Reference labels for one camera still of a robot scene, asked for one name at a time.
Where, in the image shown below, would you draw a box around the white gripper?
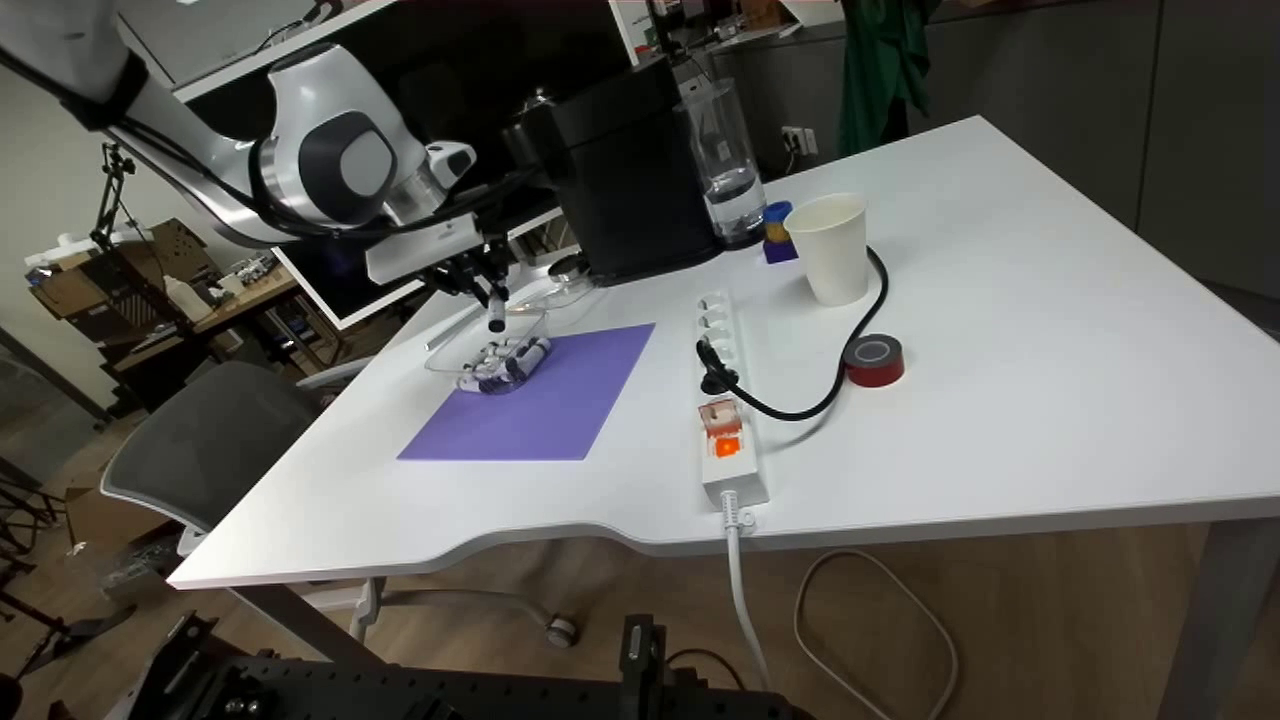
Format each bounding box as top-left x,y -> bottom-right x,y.
360,212 -> 520,317

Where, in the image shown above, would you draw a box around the white framed computer monitor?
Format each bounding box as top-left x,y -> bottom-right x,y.
271,198 -> 591,338

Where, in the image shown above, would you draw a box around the purple mat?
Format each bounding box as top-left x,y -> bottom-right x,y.
396,320 -> 659,466

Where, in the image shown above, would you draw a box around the black coffee machine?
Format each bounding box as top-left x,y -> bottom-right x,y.
500,55 -> 732,294

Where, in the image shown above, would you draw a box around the clear water tank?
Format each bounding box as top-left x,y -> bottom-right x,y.
669,54 -> 769,251

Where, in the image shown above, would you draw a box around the white power strip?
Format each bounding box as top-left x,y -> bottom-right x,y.
686,294 -> 776,512

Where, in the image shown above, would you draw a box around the grey office chair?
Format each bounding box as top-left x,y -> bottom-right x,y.
97,358 -> 372,539

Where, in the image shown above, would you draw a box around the blue and yellow small block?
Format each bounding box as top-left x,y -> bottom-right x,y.
755,198 -> 804,268

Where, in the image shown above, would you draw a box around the brown cardboard boxes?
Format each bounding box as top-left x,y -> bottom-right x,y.
20,217 -> 228,339

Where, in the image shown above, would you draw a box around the white paper cup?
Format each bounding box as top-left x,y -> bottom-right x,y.
789,192 -> 877,313

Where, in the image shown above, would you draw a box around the green cloth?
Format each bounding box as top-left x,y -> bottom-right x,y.
834,0 -> 942,161

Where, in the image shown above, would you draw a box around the grey table leg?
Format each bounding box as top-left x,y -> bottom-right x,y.
1155,517 -> 1280,720

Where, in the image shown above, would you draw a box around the black plug with cable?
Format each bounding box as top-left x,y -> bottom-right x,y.
693,246 -> 896,424

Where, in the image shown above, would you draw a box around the white power strip cable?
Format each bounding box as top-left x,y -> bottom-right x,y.
720,496 -> 780,695

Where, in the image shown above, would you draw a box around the white loose cable loop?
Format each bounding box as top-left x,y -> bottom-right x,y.
791,548 -> 965,720

